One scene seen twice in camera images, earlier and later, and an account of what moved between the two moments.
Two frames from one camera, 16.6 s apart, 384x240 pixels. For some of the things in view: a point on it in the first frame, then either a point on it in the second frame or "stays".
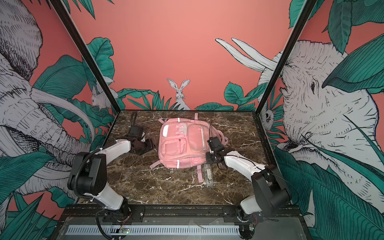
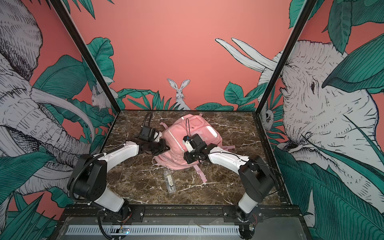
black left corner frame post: (87, 54) stays
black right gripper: (209, 158) -> (188, 159)
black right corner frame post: (307, 11) stays
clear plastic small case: (208, 174) -> (170, 181)
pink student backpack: (183, 142) stays
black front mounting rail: (171, 211) stays
